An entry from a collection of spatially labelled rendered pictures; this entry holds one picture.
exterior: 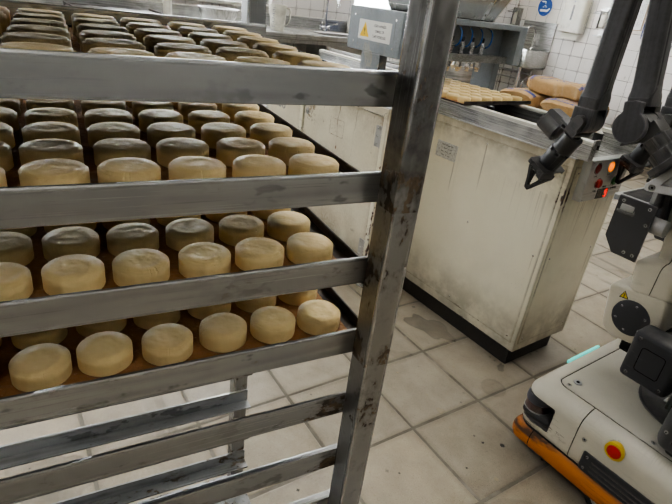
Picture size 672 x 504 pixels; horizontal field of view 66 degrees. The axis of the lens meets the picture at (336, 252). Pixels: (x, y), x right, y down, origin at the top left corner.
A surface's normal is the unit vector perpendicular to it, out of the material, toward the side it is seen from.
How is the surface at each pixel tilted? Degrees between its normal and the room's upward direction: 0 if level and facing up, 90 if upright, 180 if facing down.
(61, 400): 90
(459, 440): 0
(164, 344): 0
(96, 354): 0
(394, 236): 90
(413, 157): 90
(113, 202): 90
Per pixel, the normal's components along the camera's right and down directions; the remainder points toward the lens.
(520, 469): 0.11, -0.89
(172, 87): 0.44, 0.45
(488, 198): -0.82, 0.17
